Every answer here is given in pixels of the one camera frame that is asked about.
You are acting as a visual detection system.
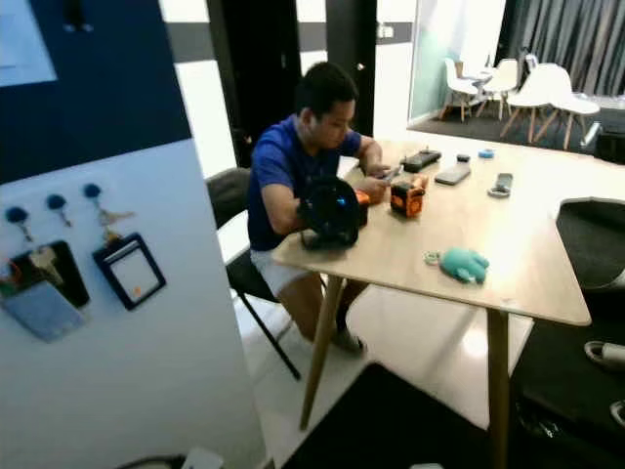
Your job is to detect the grey card orange lanyard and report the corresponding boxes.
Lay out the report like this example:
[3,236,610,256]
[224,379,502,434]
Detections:
[0,252,87,344]

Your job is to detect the seated man blue shirt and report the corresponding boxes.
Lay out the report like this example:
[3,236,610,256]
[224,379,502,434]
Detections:
[247,61,394,358]

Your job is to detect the dark grey curtain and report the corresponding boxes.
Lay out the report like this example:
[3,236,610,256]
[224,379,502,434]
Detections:
[498,0,625,97]

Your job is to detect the white power strip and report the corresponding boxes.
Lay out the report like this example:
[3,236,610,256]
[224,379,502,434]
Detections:
[182,448,224,469]

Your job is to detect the orange black tape measure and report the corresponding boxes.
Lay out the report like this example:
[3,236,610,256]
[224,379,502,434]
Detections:
[390,181,426,219]

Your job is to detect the black floor mat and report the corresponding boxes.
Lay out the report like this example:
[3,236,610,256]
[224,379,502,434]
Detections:
[283,363,489,469]

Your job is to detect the black door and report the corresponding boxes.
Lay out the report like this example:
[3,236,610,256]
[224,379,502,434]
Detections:
[207,0,302,169]

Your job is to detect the small black silver remote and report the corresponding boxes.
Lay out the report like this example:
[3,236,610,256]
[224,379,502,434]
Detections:
[488,173,515,199]

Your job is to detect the black storage box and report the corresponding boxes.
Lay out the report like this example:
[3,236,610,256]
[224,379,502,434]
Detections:
[594,129,625,165]

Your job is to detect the black folding chair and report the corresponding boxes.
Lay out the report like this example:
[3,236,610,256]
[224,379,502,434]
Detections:
[207,166,302,380]

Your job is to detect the light wooden table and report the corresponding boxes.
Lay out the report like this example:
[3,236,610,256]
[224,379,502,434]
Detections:
[271,137,625,469]

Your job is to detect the dark grey smartphone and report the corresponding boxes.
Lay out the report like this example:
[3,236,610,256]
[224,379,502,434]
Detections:
[435,162,472,187]

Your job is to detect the blue knob wall hook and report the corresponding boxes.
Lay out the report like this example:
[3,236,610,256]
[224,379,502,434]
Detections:
[7,206,30,241]
[83,183,105,218]
[46,194,69,229]

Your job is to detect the black pouch with keys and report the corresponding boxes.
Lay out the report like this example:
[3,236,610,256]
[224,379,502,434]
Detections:
[10,239,87,306]

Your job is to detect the black round fan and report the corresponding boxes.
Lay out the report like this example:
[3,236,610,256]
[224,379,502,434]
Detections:
[297,176,364,251]

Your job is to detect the teal plush keychain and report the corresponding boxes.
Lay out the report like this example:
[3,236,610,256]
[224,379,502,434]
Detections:
[425,246,490,286]

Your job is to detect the black door panel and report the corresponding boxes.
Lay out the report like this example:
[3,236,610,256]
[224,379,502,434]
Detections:
[325,0,378,138]

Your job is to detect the white chair wooden legs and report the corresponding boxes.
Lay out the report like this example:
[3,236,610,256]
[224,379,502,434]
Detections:
[542,64,602,149]
[501,64,560,139]
[442,58,479,122]
[481,59,520,120]

